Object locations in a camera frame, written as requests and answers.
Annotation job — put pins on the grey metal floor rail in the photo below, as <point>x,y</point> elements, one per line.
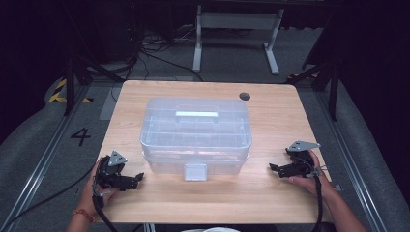
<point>351,161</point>
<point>42,161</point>

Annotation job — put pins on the white metal desk frame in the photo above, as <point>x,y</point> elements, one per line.
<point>238,21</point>

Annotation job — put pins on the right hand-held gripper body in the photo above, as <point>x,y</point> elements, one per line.
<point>301,161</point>

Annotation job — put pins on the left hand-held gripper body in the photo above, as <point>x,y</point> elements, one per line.
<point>111,172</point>

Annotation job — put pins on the person's right hand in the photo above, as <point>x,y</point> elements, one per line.
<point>317,183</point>

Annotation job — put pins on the yellow black floor tape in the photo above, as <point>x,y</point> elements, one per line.
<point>58,93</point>

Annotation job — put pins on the person's left hand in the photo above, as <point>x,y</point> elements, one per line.
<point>87,196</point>

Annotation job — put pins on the black metal stand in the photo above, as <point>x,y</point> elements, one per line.
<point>69,83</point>
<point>333,83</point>

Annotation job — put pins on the clear plastic storage box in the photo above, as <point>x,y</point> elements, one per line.
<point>195,135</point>

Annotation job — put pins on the white rounded object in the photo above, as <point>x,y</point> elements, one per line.
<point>211,229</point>

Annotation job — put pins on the dark round table grommet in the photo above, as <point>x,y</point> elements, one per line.
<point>244,96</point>

